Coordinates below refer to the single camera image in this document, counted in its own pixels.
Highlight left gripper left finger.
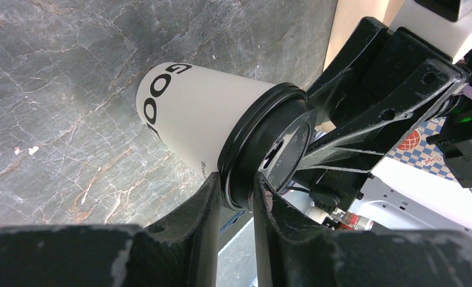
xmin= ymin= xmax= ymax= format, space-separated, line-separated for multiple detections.
xmin=0 ymin=172 xmax=221 ymax=286

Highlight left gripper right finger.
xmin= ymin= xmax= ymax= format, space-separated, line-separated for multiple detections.
xmin=253 ymin=173 xmax=472 ymax=286

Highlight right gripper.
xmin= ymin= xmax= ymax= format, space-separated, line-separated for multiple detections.
xmin=299 ymin=17 xmax=468 ymax=210

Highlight black plastic cup lid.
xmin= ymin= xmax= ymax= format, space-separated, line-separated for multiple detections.
xmin=217 ymin=83 xmax=316 ymax=211

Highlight white paper coffee cup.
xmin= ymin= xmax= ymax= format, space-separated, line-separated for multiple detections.
xmin=136 ymin=62 xmax=274 ymax=178

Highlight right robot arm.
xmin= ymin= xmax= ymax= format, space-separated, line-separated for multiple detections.
xmin=293 ymin=1 xmax=472 ymax=236

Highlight paper takeout bag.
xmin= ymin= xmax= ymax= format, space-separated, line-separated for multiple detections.
xmin=323 ymin=0 xmax=456 ymax=182

